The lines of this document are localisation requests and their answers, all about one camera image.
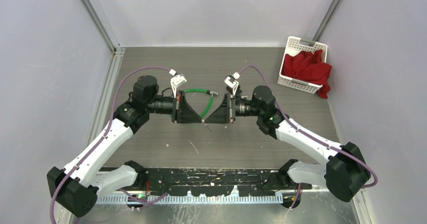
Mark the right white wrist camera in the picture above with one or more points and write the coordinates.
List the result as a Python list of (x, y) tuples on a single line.
[(232, 84)]

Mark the green cable lock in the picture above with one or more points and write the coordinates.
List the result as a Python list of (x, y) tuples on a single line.
[(210, 98)]

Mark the left aluminium frame post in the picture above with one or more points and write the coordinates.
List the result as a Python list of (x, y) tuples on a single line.
[(98, 24)]

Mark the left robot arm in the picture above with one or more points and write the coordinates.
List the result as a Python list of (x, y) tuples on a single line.
[(77, 186)]

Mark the white plastic basket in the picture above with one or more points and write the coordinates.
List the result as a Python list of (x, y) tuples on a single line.
[(293, 47)]

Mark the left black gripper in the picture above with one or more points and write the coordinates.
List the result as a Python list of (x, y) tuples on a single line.
[(183, 113)]

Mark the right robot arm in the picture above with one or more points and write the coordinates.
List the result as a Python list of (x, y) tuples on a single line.
[(340, 168)]

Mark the aluminium front rail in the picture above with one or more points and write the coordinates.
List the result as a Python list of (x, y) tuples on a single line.
[(140, 198)]

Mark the red cloth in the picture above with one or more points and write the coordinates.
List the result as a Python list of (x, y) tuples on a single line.
[(309, 67)]

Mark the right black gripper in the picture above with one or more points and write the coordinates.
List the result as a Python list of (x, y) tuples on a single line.
[(223, 115)]

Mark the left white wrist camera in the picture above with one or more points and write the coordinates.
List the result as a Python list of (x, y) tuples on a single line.
[(177, 81)]

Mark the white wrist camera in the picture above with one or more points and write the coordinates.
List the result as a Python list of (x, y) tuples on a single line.
[(177, 81), (232, 84)]

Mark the aluminium frame post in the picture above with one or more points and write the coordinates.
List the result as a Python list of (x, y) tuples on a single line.
[(333, 7), (98, 24)]

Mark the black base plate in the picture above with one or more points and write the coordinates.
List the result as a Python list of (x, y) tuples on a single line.
[(213, 182)]

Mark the right aluminium frame post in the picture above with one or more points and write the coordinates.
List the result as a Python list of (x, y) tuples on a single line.
[(333, 7)]

